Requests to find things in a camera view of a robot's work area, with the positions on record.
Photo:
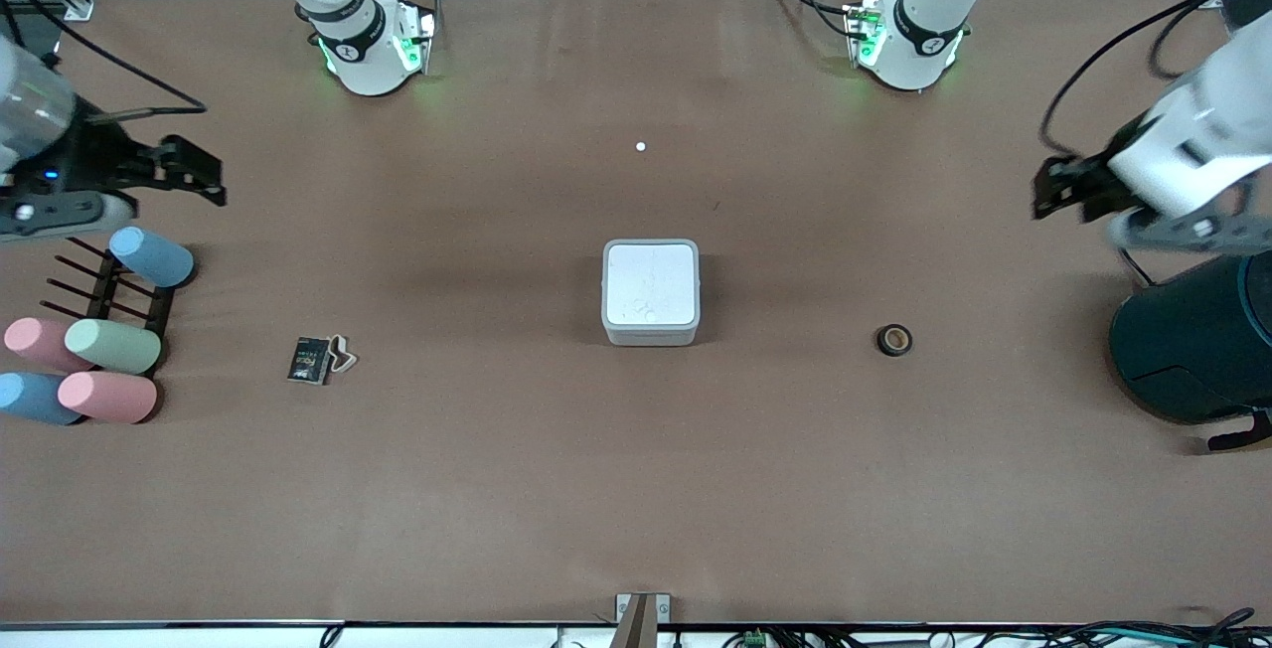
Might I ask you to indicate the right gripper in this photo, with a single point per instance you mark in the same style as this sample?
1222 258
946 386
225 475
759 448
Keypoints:
99 159

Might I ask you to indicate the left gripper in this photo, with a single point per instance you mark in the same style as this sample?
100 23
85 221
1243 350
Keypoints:
1085 181

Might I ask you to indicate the small white wrapper scrap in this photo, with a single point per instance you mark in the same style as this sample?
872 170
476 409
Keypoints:
345 358

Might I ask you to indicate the black tape roll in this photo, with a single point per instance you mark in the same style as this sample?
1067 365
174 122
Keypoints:
893 340

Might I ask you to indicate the white square trash bin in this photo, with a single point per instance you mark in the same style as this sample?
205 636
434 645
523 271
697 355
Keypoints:
651 290

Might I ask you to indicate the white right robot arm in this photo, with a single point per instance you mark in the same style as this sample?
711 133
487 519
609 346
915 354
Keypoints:
363 52

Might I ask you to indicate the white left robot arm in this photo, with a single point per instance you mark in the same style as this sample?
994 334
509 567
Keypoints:
914 42

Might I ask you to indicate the blue cup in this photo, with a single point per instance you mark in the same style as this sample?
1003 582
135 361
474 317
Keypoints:
35 400
151 256

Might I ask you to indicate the black cup rack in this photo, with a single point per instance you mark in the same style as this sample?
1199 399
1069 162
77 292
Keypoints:
104 300

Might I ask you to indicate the green cup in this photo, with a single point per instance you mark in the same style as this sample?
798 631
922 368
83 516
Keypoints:
112 346

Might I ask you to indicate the black snack packet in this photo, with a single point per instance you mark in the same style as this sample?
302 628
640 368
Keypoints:
309 360

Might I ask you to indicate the pink cup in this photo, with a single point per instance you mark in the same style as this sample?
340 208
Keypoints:
107 398
35 342

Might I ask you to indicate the metal base connector plate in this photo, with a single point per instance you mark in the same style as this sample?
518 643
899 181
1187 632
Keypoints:
422 37
863 27

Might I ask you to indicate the brown table cover sheet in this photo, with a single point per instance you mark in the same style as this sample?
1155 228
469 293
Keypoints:
636 479

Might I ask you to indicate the white table edge rail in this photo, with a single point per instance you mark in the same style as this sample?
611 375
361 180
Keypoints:
199 638

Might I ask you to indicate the metal edge bracket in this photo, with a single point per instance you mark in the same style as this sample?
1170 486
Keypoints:
643 618

